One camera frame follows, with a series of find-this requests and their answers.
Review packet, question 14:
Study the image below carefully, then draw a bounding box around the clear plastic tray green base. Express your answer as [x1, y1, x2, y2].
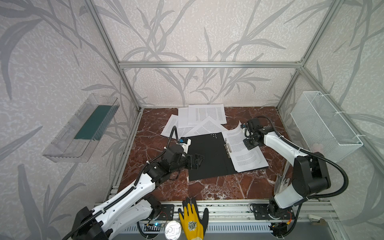
[43, 94, 120, 163]

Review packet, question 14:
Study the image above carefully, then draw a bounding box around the silver metal folder clip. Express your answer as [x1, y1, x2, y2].
[224, 138, 232, 159]

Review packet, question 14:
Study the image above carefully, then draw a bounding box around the black folder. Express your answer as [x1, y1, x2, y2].
[185, 131, 270, 182]

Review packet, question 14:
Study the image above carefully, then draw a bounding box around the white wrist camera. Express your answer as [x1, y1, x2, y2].
[241, 123, 252, 138]
[178, 137, 192, 154]

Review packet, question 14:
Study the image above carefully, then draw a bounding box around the printed paper back underneath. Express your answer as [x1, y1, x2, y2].
[178, 108, 189, 128]

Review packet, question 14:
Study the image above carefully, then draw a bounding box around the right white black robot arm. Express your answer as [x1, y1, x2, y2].
[241, 116, 349, 219]

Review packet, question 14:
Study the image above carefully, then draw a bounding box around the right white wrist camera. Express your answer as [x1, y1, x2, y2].
[241, 123, 252, 138]

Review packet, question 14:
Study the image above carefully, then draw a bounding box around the printed paper sheet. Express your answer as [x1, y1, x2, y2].
[222, 122, 247, 153]
[230, 147, 269, 173]

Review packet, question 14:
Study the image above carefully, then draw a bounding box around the small green circuit board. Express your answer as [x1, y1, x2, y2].
[145, 223, 165, 232]

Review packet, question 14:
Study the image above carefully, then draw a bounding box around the yellow black work glove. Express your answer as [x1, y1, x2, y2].
[178, 198, 209, 240]

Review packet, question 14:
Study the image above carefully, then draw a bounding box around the printed paper top back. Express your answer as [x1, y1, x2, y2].
[188, 104, 227, 125]

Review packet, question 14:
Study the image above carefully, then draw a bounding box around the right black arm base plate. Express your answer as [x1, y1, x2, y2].
[250, 203, 296, 221]

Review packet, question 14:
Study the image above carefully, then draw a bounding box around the white wire mesh basket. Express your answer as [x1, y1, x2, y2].
[291, 91, 363, 162]

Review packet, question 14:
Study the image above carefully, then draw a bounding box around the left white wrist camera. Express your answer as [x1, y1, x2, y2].
[178, 137, 192, 154]

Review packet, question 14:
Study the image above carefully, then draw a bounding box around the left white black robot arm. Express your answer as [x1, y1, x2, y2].
[64, 137, 204, 240]

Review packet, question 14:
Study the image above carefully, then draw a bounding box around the white tape dispenser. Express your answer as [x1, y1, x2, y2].
[308, 214, 327, 226]

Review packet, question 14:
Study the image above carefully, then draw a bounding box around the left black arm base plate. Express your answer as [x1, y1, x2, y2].
[149, 204, 175, 221]

